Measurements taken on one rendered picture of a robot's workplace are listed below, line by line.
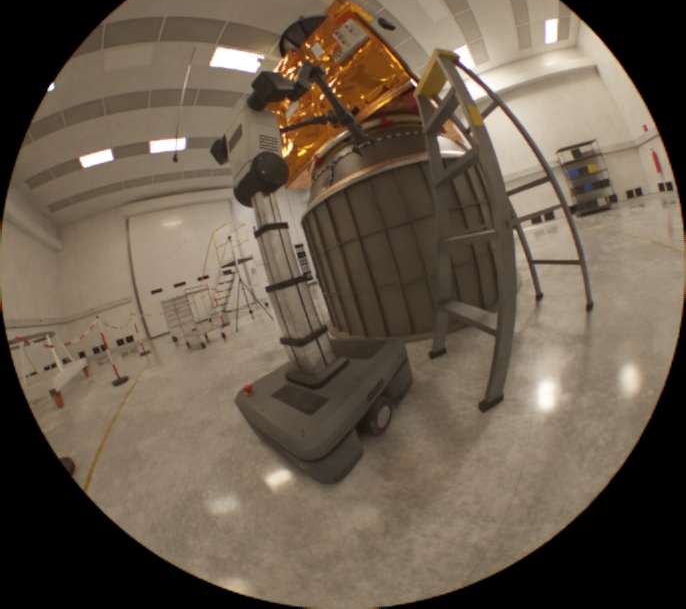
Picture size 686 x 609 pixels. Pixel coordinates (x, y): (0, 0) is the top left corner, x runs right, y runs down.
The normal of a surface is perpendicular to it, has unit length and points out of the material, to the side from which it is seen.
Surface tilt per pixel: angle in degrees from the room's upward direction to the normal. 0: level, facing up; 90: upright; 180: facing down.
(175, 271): 90
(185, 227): 90
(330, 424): 45
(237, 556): 0
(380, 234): 90
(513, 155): 90
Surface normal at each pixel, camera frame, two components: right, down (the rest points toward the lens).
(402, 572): -0.29, -0.96
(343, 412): 0.33, -0.83
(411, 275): -0.36, 0.14
